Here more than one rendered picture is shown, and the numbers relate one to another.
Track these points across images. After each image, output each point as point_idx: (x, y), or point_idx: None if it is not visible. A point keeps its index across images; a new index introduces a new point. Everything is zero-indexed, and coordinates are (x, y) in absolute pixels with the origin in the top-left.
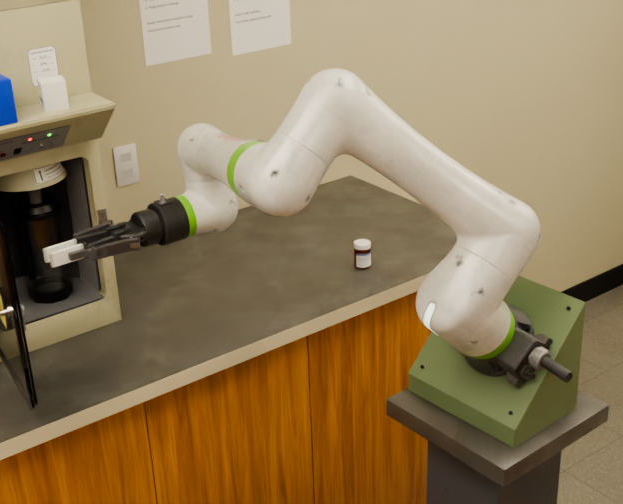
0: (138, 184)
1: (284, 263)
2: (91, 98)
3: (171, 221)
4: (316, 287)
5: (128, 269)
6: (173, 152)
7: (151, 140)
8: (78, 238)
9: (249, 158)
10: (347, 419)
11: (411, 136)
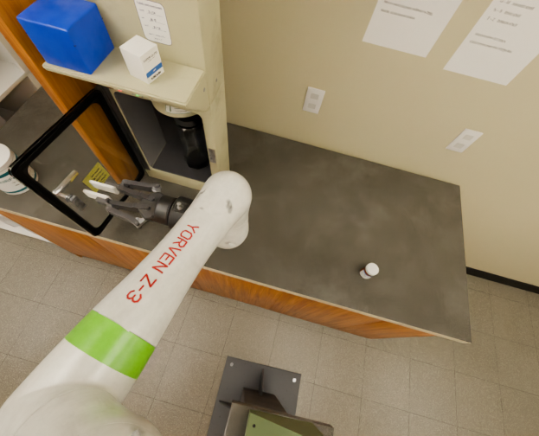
0: (317, 114)
1: (333, 228)
2: (186, 81)
3: (173, 226)
4: (322, 266)
5: (269, 160)
6: (349, 110)
7: (337, 95)
8: (118, 187)
9: (33, 375)
10: (301, 304)
11: None
